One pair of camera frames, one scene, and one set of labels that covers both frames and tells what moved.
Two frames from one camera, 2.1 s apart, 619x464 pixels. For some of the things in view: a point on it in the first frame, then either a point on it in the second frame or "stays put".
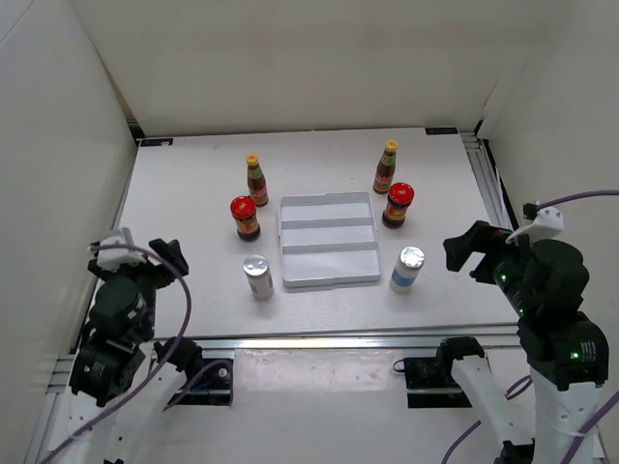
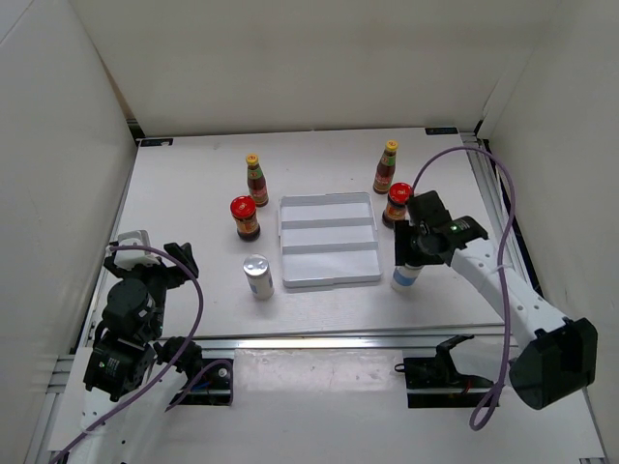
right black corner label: (441, 130) stays put
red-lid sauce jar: (399, 198) stays put
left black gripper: (162, 272) to (175, 275)
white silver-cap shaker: (410, 261) stays put
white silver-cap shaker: (256, 270) stays put
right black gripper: (484, 238) to (402, 250)
